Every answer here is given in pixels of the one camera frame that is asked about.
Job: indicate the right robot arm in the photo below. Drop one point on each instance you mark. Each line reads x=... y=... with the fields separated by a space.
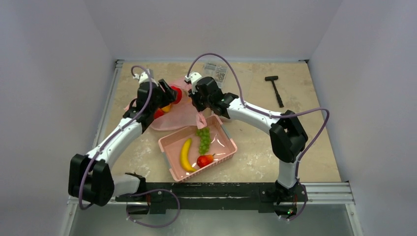
x=287 y=136

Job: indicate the orange fake fruit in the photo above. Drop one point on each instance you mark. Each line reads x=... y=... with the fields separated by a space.
x=167 y=108

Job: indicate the pink plastic basket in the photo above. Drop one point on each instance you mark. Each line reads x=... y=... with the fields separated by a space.
x=190 y=151

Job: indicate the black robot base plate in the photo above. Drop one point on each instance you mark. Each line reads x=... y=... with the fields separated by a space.
x=216 y=196

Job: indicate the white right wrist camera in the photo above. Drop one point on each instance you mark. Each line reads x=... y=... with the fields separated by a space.
x=191 y=80

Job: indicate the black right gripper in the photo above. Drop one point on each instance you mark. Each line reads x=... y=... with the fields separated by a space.
x=196 y=100

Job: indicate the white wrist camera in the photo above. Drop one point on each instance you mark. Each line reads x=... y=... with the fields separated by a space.
x=144 y=77
x=191 y=80

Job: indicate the yellow fake banana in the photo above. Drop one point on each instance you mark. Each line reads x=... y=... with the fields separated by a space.
x=183 y=158

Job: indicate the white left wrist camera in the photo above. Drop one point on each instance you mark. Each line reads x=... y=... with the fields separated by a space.
x=144 y=77

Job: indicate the red fake apple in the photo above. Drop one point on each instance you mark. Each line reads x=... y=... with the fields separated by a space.
x=178 y=95

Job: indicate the red orange fake pear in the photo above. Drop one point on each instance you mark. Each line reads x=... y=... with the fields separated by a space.
x=205 y=160

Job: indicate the pink plastic bag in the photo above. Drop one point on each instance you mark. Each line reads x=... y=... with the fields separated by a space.
x=181 y=115

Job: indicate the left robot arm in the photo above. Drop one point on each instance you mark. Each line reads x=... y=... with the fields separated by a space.
x=90 y=177

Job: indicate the aluminium table frame rail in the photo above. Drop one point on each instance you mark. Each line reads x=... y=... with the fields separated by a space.
x=318 y=193

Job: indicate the black hammer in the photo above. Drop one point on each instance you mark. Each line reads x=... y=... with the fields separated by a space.
x=272 y=79

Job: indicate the red fake fruit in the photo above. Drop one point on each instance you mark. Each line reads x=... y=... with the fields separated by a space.
x=158 y=113

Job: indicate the green fake grapes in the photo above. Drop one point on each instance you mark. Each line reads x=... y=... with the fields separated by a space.
x=205 y=140

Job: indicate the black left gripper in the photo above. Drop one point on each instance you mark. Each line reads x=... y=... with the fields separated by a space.
x=168 y=95

